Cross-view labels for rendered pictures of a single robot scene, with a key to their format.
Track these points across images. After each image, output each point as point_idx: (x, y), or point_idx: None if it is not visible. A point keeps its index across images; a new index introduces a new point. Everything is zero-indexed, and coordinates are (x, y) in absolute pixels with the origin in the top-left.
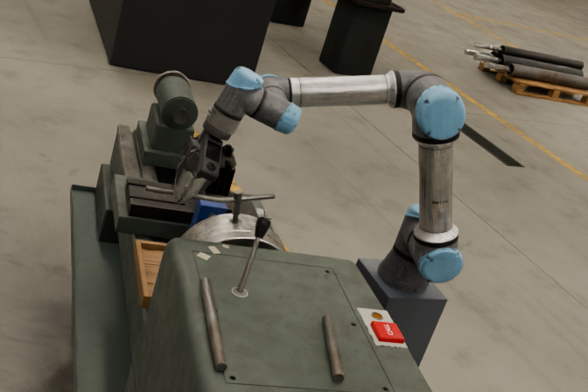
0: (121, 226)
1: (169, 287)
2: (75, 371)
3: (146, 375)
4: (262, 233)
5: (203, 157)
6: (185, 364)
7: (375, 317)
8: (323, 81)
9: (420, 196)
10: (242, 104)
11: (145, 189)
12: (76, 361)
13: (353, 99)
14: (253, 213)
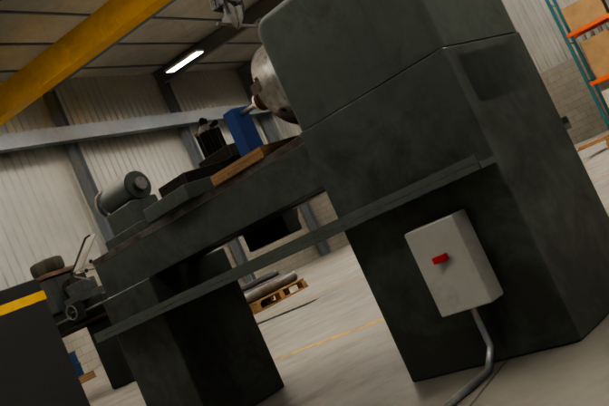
0: (189, 191)
1: (289, 17)
2: (260, 256)
3: (323, 83)
4: None
5: None
6: None
7: None
8: None
9: None
10: None
11: (217, 24)
12: (254, 258)
13: None
14: None
